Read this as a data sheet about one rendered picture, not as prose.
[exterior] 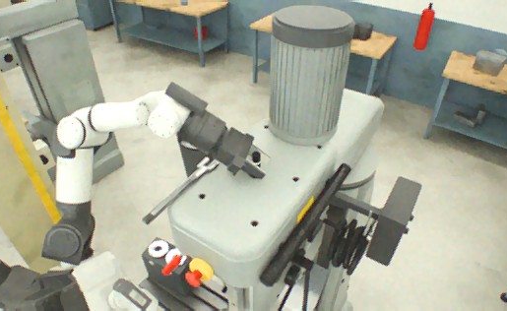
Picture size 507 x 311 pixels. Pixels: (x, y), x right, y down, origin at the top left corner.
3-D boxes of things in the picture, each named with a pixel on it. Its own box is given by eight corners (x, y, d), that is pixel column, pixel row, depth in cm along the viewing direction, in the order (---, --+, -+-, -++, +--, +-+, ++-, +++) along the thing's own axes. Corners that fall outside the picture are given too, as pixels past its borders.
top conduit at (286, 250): (272, 290, 75) (273, 281, 73) (256, 280, 77) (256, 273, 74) (349, 173, 104) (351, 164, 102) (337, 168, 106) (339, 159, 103)
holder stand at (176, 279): (185, 295, 161) (178, 273, 148) (148, 277, 169) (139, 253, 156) (199, 276, 169) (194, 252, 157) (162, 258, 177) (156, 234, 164)
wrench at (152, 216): (151, 227, 73) (150, 224, 73) (138, 219, 75) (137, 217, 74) (219, 164, 89) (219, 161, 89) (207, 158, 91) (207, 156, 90)
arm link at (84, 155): (82, 113, 96) (78, 190, 99) (45, 113, 83) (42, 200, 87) (115, 118, 93) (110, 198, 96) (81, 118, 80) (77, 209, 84)
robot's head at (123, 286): (127, 309, 91) (141, 317, 85) (104, 291, 87) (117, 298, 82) (142, 289, 94) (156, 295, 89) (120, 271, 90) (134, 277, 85)
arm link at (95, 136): (146, 100, 88) (87, 107, 94) (121, 98, 79) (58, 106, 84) (150, 142, 89) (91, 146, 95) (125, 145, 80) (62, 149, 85)
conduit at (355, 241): (348, 287, 121) (360, 253, 108) (307, 267, 128) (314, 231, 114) (366, 251, 133) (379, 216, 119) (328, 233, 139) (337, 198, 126)
